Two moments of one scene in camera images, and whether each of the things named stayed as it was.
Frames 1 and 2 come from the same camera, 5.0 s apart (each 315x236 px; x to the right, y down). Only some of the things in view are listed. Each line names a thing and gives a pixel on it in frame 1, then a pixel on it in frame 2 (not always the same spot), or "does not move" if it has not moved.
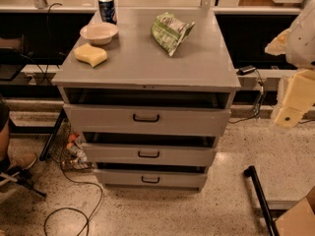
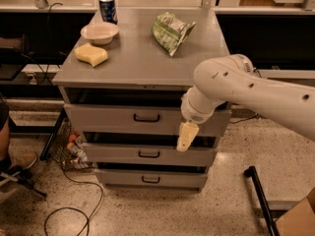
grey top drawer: (146, 120) does not move
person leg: (5, 163) does not move
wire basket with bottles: (68, 149) does not move
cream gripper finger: (287, 117) to (187, 133)
